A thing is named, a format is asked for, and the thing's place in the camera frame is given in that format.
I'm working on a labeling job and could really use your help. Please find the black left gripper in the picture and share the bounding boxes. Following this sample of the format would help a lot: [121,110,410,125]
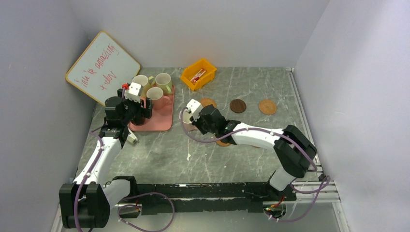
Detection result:
[117,89,153,125]

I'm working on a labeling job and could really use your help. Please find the pink mug white inside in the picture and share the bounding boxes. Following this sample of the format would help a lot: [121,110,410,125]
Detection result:
[180,110,198,132]

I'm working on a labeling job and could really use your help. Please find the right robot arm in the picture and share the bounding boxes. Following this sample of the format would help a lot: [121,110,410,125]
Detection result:
[180,101,317,201]

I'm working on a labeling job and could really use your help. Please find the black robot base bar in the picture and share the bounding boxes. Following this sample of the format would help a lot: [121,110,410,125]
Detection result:
[120,182,296,216]

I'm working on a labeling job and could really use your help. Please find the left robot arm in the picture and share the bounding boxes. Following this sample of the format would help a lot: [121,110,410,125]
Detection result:
[59,86,153,232]

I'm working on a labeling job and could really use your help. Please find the woven rattan coaster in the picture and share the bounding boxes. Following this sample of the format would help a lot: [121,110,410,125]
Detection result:
[200,98,217,108]

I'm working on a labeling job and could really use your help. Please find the light wooden round coaster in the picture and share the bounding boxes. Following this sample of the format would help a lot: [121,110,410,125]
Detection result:
[216,141,231,147]

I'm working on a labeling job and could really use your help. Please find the dark brown wooden coaster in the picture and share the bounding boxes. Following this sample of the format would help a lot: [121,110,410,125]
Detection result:
[230,99,247,114]

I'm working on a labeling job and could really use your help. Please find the pink plastic tray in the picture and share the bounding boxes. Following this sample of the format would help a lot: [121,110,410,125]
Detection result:
[128,85,175,131]

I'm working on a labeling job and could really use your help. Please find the light green mug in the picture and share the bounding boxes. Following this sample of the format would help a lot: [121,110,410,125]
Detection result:
[155,73,173,94]

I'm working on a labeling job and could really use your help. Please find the red white marker pens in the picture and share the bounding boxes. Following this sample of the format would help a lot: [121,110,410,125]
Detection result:
[190,69,206,84]

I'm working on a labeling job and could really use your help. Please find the yellow plastic bin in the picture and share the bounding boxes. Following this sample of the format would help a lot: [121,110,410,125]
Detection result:
[180,58,217,91]

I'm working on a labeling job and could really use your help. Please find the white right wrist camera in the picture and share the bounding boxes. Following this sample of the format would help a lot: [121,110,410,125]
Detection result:
[186,99,203,122]

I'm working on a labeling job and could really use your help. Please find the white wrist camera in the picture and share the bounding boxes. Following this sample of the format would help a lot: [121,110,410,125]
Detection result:
[186,99,203,122]
[124,82,143,102]

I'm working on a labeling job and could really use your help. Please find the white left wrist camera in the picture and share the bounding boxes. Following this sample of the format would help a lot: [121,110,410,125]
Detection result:
[124,82,143,102]

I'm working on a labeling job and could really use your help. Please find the whiteboard with yellow frame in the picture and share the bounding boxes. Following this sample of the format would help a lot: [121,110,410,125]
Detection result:
[65,31,141,106]

